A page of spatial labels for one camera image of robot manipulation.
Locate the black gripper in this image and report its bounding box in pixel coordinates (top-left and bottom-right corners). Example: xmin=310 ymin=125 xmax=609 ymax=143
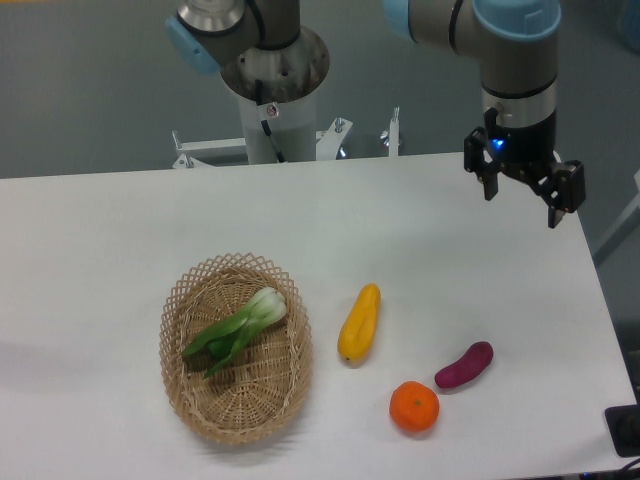
xmin=463 ymin=107 xmax=586 ymax=229

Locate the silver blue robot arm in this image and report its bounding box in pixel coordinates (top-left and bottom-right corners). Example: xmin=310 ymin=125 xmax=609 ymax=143
xmin=165 ymin=1 xmax=586 ymax=227

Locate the woven wicker basket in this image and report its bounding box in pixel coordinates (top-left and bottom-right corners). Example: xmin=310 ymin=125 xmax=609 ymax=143
xmin=159 ymin=253 xmax=313 ymax=446

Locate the green bok choy vegetable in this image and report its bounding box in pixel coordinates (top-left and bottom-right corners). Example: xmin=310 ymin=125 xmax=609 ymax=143
xmin=181 ymin=287 xmax=287 ymax=378

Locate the purple sweet potato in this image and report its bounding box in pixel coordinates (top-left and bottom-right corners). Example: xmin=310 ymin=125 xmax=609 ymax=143
xmin=434 ymin=341 xmax=494 ymax=389

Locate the yellow squash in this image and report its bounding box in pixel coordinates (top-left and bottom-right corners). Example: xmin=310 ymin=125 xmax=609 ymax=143
xmin=337 ymin=283 xmax=381 ymax=364

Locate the orange tangerine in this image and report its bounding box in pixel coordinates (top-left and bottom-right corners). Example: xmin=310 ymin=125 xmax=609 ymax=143
xmin=388 ymin=381 xmax=440 ymax=434

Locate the black device at table edge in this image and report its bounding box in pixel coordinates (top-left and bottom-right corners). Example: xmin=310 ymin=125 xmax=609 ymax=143
xmin=605 ymin=404 xmax=639 ymax=458

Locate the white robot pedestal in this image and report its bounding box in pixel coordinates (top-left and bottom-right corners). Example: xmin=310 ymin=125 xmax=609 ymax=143
xmin=238 ymin=94 xmax=317 ymax=165

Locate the black cable on pedestal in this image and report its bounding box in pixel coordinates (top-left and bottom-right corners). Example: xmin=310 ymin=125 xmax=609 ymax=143
xmin=255 ymin=79 xmax=288 ymax=164

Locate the white metal base frame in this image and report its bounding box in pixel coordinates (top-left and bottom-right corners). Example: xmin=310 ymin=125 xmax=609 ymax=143
xmin=172 ymin=106 xmax=402 ymax=169

